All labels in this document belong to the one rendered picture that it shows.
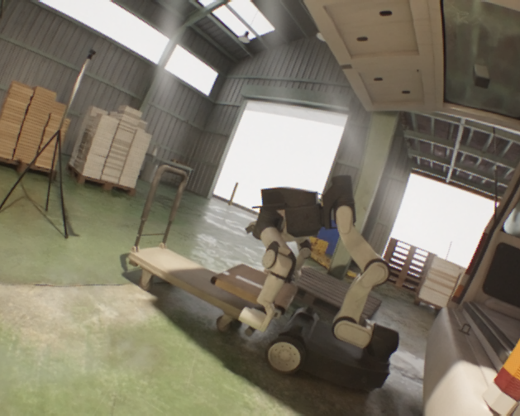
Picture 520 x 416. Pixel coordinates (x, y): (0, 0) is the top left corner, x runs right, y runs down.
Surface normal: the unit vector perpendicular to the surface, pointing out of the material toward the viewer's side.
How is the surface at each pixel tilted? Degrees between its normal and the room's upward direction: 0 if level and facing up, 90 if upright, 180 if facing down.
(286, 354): 90
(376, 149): 90
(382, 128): 90
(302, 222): 93
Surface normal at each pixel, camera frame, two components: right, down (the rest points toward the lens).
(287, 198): -0.31, 0.08
